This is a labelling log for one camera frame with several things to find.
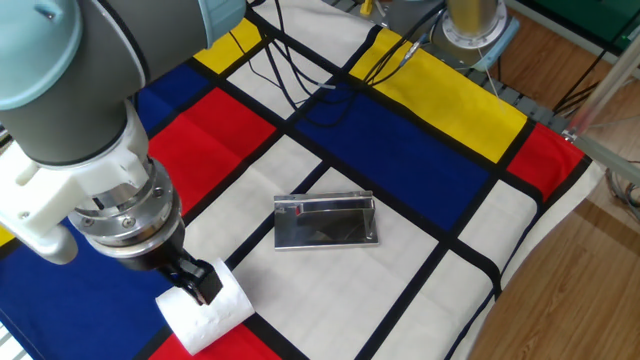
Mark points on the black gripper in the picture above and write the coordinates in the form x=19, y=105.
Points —
x=155, y=260

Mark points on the white toilet paper roll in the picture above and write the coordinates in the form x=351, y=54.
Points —
x=220, y=315

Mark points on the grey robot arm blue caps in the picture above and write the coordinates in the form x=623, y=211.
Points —
x=75, y=100

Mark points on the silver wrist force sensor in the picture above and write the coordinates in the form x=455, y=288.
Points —
x=130, y=215

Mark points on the colour block grid tablecloth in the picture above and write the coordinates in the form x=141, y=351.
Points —
x=390, y=155

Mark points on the yellow plastic clamp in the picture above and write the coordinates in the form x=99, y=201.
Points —
x=367, y=7

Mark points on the aluminium frame beam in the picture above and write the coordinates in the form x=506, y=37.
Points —
x=610, y=160

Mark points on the aluminium frame post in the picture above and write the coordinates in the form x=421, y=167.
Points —
x=605, y=85

